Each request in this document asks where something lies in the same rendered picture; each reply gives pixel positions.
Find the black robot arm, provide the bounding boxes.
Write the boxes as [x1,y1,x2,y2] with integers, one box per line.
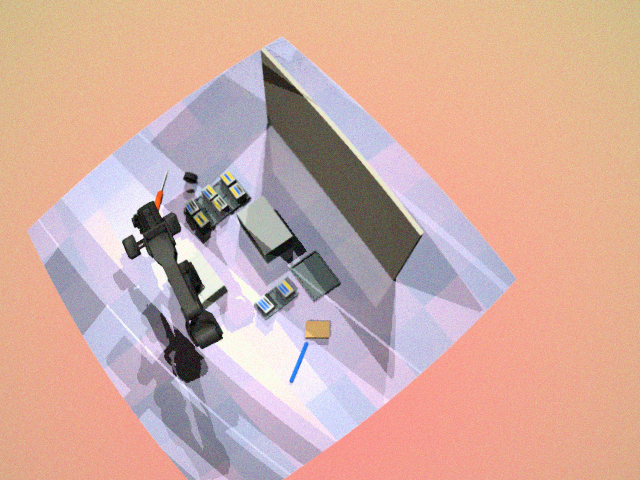
[131,201,224,349]

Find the large brown flat panel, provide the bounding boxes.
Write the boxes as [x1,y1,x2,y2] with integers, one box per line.
[260,48,424,280]

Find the orange-handled screwdriver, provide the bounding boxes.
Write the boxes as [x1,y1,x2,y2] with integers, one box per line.
[155,170,168,210]

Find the blue rod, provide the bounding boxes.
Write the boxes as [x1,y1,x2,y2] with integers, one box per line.
[290,342,308,382]

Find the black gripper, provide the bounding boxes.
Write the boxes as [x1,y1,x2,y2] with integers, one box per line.
[122,212,182,260]

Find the tan rectangular block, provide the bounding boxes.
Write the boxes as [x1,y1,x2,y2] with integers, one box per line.
[305,321,329,339]

